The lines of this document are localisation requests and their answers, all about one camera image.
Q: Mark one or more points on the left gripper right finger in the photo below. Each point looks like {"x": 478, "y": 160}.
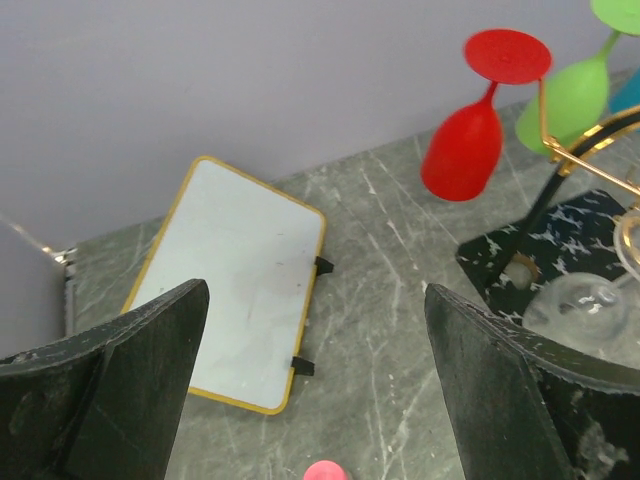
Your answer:
{"x": 525, "y": 407}

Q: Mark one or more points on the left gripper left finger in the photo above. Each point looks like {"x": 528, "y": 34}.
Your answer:
{"x": 104, "y": 403}

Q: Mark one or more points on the clear wine glass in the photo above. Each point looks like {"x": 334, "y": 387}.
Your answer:
{"x": 591, "y": 314}

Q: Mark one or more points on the gold wine glass rack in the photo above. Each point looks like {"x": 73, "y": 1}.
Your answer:
{"x": 508, "y": 266}

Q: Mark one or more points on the red plastic wine glass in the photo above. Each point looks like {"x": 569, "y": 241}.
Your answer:
{"x": 465, "y": 149}

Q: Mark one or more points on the green plastic wine glass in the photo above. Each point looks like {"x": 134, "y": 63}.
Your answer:
{"x": 576, "y": 96}

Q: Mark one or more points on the blue plastic wine glass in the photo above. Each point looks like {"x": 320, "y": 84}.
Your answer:
{"x": 628, "y": 96}

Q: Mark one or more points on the pink capped small bottle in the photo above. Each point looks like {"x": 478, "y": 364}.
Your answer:
{"x": 325, "y": 470}

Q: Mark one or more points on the gold framed whiteboard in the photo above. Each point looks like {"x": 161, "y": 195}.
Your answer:
{"x": 259, "y": 251}

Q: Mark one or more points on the metal corner bracket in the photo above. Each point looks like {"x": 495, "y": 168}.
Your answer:
{"x": 34, "y": 281}

